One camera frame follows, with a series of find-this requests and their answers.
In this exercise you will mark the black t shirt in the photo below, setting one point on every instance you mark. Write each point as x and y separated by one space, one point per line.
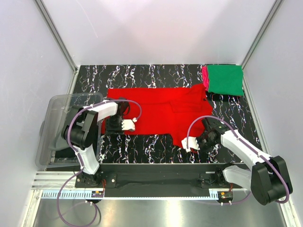
66 153

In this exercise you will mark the white slotted cable duct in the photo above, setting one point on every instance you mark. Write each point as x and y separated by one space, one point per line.
73 194

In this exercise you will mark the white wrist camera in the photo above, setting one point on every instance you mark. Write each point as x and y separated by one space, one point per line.
189 144
128 124

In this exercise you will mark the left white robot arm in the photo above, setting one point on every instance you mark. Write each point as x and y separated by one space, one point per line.
82 127

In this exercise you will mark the red t shirt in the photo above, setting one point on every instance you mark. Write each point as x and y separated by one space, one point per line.
166 110

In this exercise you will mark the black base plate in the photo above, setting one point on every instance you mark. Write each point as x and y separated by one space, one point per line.
179 168

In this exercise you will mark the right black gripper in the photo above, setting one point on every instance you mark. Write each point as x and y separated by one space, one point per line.
201 150

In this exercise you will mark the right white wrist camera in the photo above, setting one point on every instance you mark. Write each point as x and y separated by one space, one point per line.
189 144

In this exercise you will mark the pink folded t shirt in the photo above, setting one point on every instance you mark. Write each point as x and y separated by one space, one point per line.
205 77

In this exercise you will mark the grey t shirt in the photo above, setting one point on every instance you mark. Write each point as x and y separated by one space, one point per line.
58 143

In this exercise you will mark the aluminium frame rail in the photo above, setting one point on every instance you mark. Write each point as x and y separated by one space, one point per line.
52 180

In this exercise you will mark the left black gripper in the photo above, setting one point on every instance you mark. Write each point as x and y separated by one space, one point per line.
111 131

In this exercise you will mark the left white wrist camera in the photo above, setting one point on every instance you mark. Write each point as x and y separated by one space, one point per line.
128 124

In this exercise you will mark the clear plastic bin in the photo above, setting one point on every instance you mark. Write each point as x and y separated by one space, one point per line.
57 111

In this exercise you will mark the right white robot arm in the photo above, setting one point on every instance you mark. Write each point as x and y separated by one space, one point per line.
266 177

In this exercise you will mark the green folded t shirt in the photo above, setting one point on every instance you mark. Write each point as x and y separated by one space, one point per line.
225 79

